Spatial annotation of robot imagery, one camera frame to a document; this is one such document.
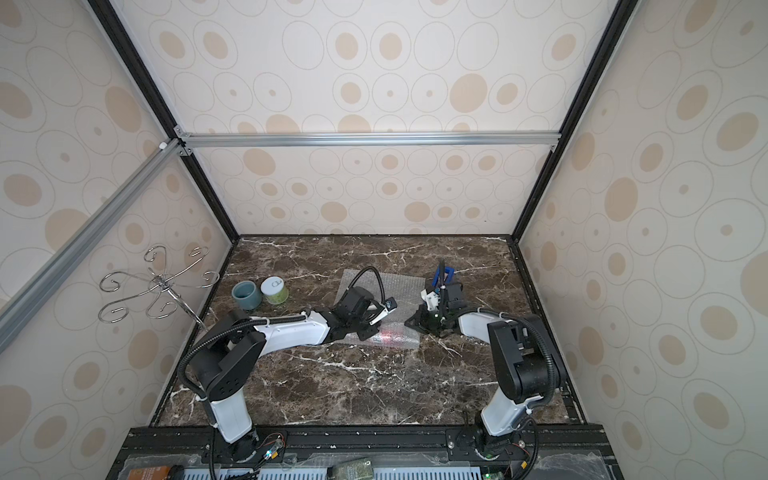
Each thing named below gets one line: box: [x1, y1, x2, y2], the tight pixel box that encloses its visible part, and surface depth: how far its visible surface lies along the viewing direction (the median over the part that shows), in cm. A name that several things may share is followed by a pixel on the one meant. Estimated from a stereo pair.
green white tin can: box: [260, 276, 289, 305], surface depth 100 cm
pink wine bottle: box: [361, 326, 419, 346], surface depth 89 cm
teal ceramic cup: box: [231, 280, 263, 311], surface depth 99 cm
